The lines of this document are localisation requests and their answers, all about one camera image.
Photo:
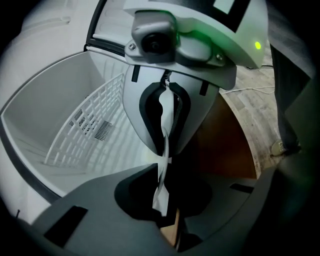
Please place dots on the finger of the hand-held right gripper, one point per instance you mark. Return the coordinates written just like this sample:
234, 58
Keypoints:
132, 100

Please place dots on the person's dark trousers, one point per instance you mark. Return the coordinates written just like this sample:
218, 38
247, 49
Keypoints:
287, 100

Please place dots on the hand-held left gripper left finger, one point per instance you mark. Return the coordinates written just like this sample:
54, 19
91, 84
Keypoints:
100, 220

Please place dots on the person's right shoe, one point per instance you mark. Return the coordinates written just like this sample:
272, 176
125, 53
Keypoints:
282, 148

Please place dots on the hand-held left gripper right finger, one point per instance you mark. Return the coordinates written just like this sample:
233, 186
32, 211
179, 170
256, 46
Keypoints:
225, 207

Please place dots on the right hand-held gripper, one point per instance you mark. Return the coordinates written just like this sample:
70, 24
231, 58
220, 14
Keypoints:
212, 32

